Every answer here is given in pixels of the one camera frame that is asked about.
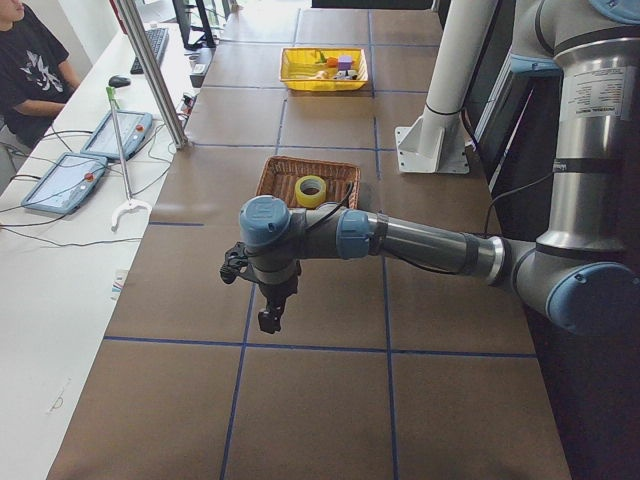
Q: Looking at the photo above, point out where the black computer mouse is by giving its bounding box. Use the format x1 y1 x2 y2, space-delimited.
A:
108 75 131 88

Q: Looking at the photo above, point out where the yellow plastic basket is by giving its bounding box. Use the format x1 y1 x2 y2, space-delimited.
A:
279 47 368 92

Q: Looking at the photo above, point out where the teach pendant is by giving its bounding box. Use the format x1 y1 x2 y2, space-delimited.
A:
80 110 153 161
21 152 109 214

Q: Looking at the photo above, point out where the yellow tape roll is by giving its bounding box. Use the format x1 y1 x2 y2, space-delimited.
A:
294 175 327 209

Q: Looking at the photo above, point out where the lower teach pendant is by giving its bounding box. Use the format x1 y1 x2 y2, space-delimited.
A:
21 152 109 214

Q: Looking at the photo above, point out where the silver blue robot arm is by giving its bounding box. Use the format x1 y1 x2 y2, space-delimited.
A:
220 1 639 335

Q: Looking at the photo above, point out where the toy carrot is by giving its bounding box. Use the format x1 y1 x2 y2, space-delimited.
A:
315 50 339 68

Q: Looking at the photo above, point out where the white pillar with base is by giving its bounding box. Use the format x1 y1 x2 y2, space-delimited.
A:
395 0 499 175

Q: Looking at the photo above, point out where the black white toy figure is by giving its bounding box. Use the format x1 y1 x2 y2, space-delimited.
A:
333 71 351 81

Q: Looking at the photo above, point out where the black keyboard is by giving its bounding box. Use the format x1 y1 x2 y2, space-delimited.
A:
130 28 169 75

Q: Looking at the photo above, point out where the upper teach pendant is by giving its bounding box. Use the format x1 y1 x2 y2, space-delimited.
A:
80 110 153 161

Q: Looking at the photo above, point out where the reacher grabber stick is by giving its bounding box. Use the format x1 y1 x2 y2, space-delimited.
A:
106 86 152 232

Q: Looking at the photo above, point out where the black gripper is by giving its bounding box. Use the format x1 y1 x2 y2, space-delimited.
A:
258 274 299 334

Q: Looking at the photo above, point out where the aluminium frame post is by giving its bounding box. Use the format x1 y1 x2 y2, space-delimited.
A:
115 0 188 150

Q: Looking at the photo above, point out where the purple cube block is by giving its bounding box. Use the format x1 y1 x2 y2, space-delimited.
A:
337 55 353 71

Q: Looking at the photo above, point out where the black monitor stand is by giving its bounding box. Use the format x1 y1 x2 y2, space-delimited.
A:
172 0 230 51

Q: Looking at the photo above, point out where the person in black shirt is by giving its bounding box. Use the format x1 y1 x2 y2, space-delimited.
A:
1 1 81 148

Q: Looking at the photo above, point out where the brown wicker basket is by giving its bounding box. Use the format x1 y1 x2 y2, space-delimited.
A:
256 156 361 209

